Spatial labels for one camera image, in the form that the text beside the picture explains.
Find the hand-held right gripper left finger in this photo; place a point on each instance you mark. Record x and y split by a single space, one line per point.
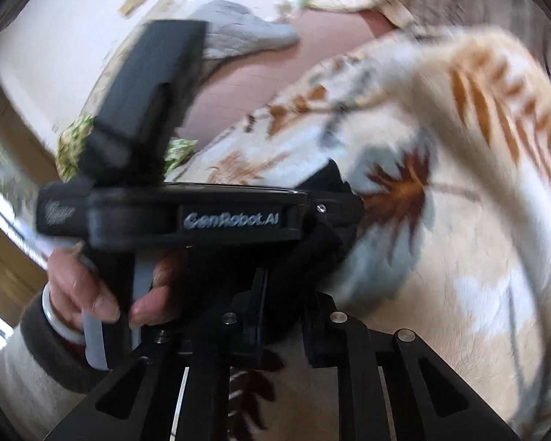
251 328

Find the pink bed sheet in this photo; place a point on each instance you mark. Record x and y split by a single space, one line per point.
266 73

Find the person's left forearm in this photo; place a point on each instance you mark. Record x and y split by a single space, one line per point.
32 376

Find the green floral cloth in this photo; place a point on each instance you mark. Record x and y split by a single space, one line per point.
71 147

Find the cream leaf printed blanket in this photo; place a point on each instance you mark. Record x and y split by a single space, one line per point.
463 239

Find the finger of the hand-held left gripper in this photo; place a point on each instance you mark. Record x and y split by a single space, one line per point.
331 213

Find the grey quilted blanket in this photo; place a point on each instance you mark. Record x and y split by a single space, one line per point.
243 32

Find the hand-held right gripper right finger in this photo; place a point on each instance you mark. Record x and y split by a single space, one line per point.
317 335

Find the person's left hand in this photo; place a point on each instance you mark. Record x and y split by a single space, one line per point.
80 285

